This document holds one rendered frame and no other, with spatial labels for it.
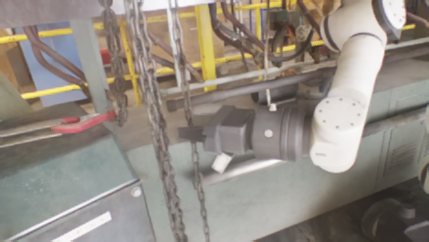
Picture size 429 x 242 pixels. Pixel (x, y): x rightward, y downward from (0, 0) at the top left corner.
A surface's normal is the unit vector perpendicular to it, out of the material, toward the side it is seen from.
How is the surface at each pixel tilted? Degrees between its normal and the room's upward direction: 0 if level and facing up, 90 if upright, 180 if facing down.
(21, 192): 45
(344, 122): 28
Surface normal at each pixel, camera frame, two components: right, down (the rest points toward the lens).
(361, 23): -0.70, 0.43
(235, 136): -0.36, 0.42
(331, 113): -0.26, -0.60
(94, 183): 0.38, -0.45
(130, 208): 0.63, 0.26
